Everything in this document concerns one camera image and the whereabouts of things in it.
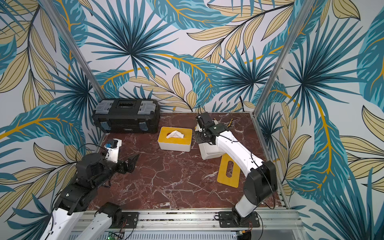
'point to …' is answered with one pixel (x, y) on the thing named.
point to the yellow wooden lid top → (175, 135)
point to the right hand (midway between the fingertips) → (200, 135)
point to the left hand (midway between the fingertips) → (129, 155)
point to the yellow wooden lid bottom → (234, 181)
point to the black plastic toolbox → (127, 115)
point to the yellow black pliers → (230, 123)
